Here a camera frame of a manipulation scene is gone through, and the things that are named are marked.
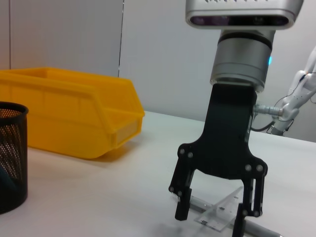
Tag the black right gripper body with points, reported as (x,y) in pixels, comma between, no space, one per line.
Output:
(227,128)

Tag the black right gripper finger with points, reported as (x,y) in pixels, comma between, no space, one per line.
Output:
(182,207)
(239,222)

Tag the clear plastic ruler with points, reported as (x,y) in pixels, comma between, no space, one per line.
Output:
(219,214)

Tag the grey white pen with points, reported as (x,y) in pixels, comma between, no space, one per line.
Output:
(261,230)

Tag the black mesh pen holder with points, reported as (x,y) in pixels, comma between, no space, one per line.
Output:
(12,160)

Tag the white humanoid robot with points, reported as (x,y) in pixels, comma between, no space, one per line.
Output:
(300,96)

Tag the yellow plastic bin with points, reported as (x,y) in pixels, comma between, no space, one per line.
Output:
(74,116)

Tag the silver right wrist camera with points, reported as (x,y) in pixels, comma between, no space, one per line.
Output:
(237,12)

